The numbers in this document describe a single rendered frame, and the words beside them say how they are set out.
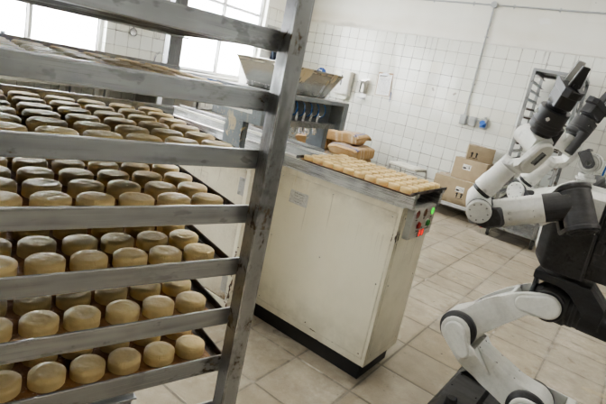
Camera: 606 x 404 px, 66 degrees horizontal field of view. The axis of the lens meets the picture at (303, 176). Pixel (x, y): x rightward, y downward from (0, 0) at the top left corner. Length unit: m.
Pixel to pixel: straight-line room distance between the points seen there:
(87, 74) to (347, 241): 1.67
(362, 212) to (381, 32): 5.08
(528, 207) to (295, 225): 1.12
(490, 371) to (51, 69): 1.80
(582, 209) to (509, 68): 4.74
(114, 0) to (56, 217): 0.27
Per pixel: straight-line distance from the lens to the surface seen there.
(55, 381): 0.82
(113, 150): 0.64
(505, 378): 2.04
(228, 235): 2.35
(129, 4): 0.63
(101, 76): 0.62
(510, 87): 6.21
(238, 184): 2.26
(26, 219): 0.65
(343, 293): 2.20
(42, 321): 0.77
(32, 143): 0.62
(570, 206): 1.61
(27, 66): 0.61
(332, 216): 2.16
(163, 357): 0.86
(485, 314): 1.97
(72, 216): 0.66
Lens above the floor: 1.28
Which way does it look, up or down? 12 degrees down
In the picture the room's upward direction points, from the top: 12 degrees clockwise
